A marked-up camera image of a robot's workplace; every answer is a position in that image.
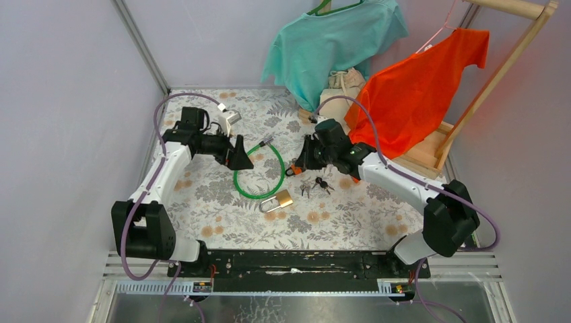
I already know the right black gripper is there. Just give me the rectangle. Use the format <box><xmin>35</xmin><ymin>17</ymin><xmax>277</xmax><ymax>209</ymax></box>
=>
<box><xmin>294</xmin><ymin>135</ymin><xmax>336</xmax><ymax>170</ymax></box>

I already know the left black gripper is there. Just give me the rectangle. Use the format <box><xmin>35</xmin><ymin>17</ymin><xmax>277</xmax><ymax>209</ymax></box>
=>
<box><xmin>195</xmin><ymin>125</ymin><xmax>254</xmax><ymax>171</ymax></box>

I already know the green cable lock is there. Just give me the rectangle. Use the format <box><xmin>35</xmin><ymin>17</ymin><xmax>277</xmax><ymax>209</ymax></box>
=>
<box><xmin>232</xmin><ymin>136</ymin><xmax>286</xmax><ymax>200</ymax></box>

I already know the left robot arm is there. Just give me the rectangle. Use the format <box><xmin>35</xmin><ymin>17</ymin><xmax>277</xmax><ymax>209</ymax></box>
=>
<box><xmin>111</xmin><ymin>107</ymin><xmax>253</xmax><ymax>277</ymax></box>

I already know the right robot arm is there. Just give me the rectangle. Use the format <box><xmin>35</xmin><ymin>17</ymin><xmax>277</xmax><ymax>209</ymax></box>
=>
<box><xmin>295</xmin><ymin>118</ymin><xmax>480</xmax><ymax>277</ymax></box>

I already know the black head key bunch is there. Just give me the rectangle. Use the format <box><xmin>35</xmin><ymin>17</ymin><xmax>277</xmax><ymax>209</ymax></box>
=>
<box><xmin>312</xmin><ymin>177</ymin><xmax>335</xmax><ymax>194</ymax></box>

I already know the orange black padlock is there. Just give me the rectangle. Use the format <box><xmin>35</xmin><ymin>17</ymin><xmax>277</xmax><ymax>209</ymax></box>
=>
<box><xmin>284</xmin><ymin>164</ymin><xmax>302</xmax><ymax>177</ymax></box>

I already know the brass padlock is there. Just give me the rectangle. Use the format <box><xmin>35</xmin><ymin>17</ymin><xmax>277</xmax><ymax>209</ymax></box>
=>
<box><xmin>259</xmin><ymin>190</ymin><xmax>294</xmax><ymax>213</ymax></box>

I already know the floral table mat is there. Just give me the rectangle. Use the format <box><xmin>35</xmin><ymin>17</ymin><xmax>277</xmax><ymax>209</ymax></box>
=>
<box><xmin>160</xmin><ymin>88</ymin><xmax>423</xmax><ymax>250</ymax></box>

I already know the teal t-shirt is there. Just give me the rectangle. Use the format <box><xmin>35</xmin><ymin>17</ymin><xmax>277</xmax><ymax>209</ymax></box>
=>
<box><xmin>261</xmin><ymin>1</ymin><xmax>409</xmax><ymax>112</ymax></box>

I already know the orange t-shirt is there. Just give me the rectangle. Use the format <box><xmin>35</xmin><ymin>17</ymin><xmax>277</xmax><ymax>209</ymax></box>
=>
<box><xmin>344</xmin><ymin>28</ymin><xmax>490</xmax><ymax>159</ymax></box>

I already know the wooden clothes rack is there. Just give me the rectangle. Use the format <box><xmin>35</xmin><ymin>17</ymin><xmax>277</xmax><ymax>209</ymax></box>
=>
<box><xmin>297</xmin><ymin>0</ymin><xmax>560</xmax><ymax>181</ymax></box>

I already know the green clothes hanger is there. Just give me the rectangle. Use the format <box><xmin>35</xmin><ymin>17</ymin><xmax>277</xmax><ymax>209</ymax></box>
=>
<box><xmin>306</xmin><ymin>0</ymin><xmax>364</xmax><ymax>16</ymax></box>

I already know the pink clothes hanger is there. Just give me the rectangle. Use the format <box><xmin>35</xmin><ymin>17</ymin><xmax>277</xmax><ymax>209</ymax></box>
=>
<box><xmin>415</xmin><ymin>0</ymin><xmax>457</xmax><ymax>54</ymax></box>

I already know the beige drawstring bag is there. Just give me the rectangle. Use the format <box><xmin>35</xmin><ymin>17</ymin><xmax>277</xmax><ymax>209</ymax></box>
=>
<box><xmin>318</xmin><ymin>67</ymin><xmax>366</xmax><ymax>134</ymax></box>

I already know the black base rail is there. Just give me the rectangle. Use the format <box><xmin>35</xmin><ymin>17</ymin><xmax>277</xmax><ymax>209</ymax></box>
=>
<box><xmin>168</xmin><ymin>249</ymin><xmax>431</xmax><ymax>293</ymax></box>

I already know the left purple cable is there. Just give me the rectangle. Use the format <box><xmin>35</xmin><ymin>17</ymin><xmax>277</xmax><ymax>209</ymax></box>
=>
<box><xmin>120</xmin><ymin>92</ymin><xmax>224</xmax><ymax>323</ymax></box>

